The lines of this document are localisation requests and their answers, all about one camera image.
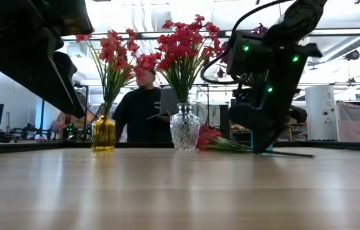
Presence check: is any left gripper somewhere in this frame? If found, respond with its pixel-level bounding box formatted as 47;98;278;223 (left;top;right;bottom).
0;25;86;119

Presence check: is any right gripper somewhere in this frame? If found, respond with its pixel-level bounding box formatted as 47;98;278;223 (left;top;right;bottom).
252;60;308;155

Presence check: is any orange artificial flower bunch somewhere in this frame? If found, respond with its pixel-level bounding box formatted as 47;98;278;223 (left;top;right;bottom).
75;31;126;118
98;28;140;118

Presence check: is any purple artificial flower bunch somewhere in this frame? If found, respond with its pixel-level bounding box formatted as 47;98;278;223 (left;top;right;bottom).
216;41;232;79
216;22;270;89

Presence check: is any yellow glass vase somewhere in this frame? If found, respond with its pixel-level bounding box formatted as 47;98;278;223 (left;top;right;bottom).
91;114;116;152

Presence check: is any clear glass vase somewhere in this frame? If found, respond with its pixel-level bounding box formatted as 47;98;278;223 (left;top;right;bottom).
169;102;200;152

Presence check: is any person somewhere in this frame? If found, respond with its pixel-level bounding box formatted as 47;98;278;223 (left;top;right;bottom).
54;110;84;141
112;60;176;143

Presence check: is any white pillar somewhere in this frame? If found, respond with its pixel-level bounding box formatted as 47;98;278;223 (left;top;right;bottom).
305;85;338;141

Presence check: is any white hanging cloth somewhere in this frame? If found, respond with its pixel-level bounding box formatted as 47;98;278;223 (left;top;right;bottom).
195;102;221;127

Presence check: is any pink hanging cloth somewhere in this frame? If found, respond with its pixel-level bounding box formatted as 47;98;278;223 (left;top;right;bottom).
336;101;360;143

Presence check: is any grey laptop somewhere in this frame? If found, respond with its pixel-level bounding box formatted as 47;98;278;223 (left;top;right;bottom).
146;88;181;121

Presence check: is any round black ceiling device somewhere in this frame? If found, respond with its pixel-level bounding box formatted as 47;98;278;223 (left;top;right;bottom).
345;49;360;62

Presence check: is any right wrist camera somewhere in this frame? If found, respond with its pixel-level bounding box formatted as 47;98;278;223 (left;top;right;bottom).
229;86;264;128

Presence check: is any black table frame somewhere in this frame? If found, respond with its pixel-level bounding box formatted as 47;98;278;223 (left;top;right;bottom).
0;140;360;157

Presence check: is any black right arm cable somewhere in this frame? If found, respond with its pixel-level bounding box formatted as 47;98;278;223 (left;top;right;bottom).
200;0;283;86

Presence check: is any grey ceiling duct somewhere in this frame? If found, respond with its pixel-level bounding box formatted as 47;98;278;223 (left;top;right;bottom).
317;34;360;65

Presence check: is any overhead frame beam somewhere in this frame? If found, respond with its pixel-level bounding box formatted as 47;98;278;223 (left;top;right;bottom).
61;29;360;41

